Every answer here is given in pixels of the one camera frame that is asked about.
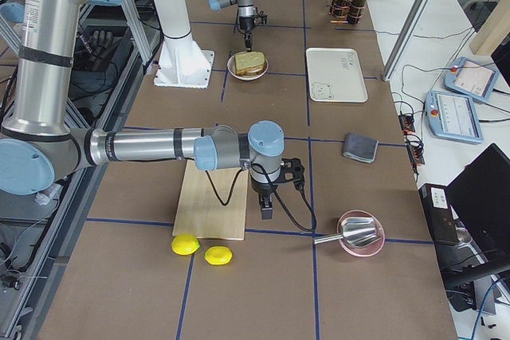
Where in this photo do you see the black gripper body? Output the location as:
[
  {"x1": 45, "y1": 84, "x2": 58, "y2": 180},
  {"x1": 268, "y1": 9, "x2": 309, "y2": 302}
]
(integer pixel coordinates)
[
  {"x1": 238, "y1": 15, "x2": 256, "y2": 33},
  {"x1": 249, "y1": 166, "x2": 281, "y2": 195}
]

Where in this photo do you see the bread slice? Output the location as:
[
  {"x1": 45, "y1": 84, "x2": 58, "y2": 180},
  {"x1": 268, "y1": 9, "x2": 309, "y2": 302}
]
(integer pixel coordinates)
[{"x1": 233, "y1": 51, "x2": 266, "y2": 76}]

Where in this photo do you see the white round plate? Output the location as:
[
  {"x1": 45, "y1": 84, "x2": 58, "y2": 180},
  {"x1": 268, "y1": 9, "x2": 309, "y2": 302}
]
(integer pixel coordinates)
[{"x1": 226, "y1": 56, "x2": 269, "y2": 81}]

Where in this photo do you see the cream bear tray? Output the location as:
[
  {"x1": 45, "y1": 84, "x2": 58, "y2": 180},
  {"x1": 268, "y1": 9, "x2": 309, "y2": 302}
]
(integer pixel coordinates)
[{"x1": 306, "y1": 48, "x2": 368, "y2": 104}]

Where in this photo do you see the wooden cutting board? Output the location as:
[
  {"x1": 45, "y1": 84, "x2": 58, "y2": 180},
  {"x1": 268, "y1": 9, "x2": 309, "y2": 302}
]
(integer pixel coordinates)
[{"x1": 172, "y1": 161, "x2": 249, "y2": 240}]

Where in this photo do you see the yellow lemon half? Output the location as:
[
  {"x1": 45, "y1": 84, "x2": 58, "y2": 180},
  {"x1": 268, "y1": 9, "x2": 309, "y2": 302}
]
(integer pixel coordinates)
[{"x1": 204, "y1": 246, "x2": 233, "y2": 266}]

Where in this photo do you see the grey folded cloth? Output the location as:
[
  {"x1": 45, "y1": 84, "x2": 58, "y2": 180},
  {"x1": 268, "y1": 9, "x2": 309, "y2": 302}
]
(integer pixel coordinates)
[{"x1": 343, "y1": 132, "x2": 379, "y2": 163}]

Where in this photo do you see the pink bowl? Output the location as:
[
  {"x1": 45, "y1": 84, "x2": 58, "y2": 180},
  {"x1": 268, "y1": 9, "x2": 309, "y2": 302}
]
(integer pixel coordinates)
[{"x1": 336, "y1": 209, "x2": 386, "y2": 257}]

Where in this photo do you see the teach pendant near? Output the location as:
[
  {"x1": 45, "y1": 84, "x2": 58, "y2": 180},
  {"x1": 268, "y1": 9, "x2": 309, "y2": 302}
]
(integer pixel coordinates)
[{"x1": 425, "y1": 91, "x2": 484, "y2": 144}]

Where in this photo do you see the teach pendant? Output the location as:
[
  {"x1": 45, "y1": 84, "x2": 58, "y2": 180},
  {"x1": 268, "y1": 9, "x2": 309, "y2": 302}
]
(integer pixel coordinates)
[
  {"x1": 444, "y1": 57, "x2": 500, "y2": 103},
  {"x1": 425, "y1": 91, "x2": 484, "y2": 144}
]

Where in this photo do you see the black monitor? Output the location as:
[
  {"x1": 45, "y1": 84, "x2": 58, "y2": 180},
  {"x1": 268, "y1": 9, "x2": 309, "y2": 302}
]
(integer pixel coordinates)
[{"x1": 446, "y1": 143, "x2": 509, "y2": 255}]

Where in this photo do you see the teach pendant far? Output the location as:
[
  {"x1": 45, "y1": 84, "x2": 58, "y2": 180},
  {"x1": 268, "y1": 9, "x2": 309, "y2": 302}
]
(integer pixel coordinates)
[{"x1": 444, "y1": 57, "x2": 500, "y2": 103}]

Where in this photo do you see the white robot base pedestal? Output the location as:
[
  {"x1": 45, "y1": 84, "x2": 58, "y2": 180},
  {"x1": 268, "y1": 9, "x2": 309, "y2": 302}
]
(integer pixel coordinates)
[{"x1": 154, "y1": 0, "x2": 214, "y2": 88}]

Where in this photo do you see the copper wire bottle rack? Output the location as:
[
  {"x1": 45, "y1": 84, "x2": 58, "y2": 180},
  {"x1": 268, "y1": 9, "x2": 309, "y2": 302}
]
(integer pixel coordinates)
[{"x1": 328, "y1": 0, "x2": 366, "y2": 25}]

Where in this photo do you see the aluminium frame post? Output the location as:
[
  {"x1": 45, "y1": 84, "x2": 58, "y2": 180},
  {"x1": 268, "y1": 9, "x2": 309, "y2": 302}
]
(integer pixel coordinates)
[{"x1": 382, "y1": 0, "x2": 430, "y2": 81}]

